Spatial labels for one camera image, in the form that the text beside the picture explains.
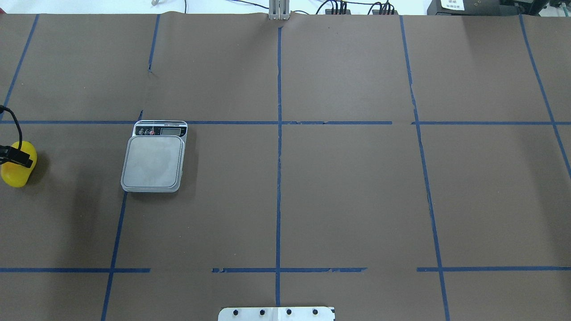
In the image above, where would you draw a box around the digital kitchen scale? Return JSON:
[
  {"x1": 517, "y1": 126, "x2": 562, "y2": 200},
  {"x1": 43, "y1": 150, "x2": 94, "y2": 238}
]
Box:
[{"x1": 120, "y1": 120, "x2": 188, "y2": 193}]

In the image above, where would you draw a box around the black box device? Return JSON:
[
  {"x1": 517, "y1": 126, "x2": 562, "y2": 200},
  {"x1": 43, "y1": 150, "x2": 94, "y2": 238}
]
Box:
[{"x1": 426, "y1": 0, "x2": 518, "y2": 16}]

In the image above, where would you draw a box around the aluminium frame post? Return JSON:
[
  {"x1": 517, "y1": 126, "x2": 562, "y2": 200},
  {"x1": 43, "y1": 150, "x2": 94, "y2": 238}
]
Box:
[{"x1": 269, "y1": 0, "x2": 291, "y2": 21}]

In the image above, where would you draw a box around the yellow mango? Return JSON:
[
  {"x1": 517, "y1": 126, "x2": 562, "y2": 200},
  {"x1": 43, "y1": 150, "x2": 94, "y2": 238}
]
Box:
[{"x1": 1, "y1": 141, "x2": 37, "y2": 188}]

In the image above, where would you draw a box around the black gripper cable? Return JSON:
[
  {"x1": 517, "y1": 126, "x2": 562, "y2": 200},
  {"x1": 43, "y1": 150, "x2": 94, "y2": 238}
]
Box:
[{"x1": 0, "y1": 105, "x2": 24, "y2": 154}]

